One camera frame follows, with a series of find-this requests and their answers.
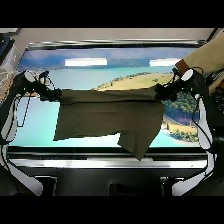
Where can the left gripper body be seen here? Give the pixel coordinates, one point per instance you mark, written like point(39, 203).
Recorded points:
point(50, 93)

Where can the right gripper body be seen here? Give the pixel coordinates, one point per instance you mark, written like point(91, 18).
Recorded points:
point(163, 91)

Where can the olive green garment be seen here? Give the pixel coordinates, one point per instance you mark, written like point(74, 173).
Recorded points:
point(110, 116)

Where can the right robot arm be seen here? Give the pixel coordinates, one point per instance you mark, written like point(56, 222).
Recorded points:
point(202, 110)

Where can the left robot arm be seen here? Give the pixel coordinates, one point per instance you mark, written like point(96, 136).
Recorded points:
point(13, 96)

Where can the beige garment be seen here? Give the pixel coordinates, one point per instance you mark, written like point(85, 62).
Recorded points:
point(206, 56)

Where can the silver frame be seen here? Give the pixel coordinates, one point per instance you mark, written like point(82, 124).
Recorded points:
point(110, 163)

